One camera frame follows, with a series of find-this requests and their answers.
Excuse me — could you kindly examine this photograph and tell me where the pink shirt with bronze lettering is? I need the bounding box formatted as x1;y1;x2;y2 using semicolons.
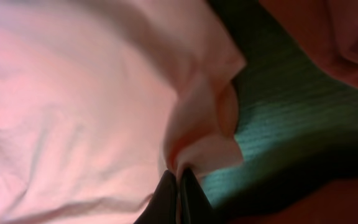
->
0;1;246;223

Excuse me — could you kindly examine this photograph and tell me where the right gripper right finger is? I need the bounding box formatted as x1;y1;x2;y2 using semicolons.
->
180;168;219;224

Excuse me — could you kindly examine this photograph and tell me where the red shirt with navy lettering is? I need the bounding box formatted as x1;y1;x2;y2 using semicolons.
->
225;0;358;224

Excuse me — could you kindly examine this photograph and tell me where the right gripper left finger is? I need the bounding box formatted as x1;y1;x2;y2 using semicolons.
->
134;170;177;224

